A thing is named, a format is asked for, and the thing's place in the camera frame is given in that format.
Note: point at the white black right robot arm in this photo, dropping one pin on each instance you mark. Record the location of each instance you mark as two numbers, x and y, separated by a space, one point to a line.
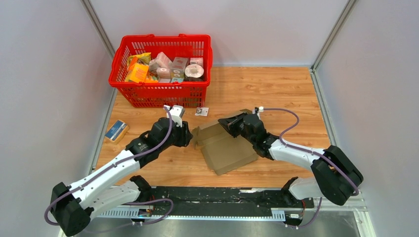
335 177

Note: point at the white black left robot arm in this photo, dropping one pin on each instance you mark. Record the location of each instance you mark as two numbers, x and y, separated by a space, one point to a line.
73 207

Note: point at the pink white carton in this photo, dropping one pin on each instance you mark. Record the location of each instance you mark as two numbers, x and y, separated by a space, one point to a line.
163 61

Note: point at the red plastic shopping basket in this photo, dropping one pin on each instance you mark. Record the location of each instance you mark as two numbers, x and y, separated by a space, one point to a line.
164 86

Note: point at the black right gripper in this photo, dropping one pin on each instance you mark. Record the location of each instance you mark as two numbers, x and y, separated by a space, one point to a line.
230 124

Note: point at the blue yellow small box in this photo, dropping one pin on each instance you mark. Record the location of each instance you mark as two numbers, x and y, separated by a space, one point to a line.
117 131

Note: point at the orange snack box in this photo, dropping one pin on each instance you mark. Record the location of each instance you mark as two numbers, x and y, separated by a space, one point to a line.
137 73

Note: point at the aluminium frame rail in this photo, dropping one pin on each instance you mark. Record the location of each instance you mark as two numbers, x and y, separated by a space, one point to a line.
145 211

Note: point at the round tape roll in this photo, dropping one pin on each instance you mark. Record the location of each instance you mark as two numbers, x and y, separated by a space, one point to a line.
194 72

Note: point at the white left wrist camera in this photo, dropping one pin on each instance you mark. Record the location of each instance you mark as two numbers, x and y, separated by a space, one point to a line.
176 113

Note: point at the yellow snack bag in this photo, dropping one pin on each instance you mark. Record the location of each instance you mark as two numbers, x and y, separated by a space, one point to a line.
143 59

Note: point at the small clear plastic packet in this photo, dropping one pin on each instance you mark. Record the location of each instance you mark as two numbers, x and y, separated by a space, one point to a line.
202 111

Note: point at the brown cardboard paper box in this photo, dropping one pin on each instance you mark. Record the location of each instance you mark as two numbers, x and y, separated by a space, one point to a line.
221 151

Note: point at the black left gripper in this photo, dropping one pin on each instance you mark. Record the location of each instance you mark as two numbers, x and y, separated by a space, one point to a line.
185 135

